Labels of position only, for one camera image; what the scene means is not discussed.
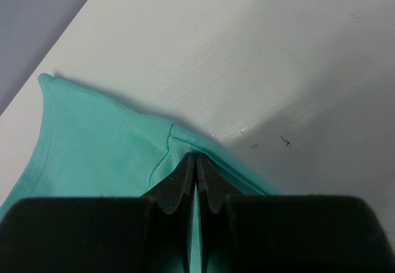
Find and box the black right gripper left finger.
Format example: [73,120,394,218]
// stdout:
[1,153,196,272]

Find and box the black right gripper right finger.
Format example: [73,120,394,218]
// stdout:
[196,154,394,272]

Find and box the light green t shirt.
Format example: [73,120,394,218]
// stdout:
[1,74,275,272]

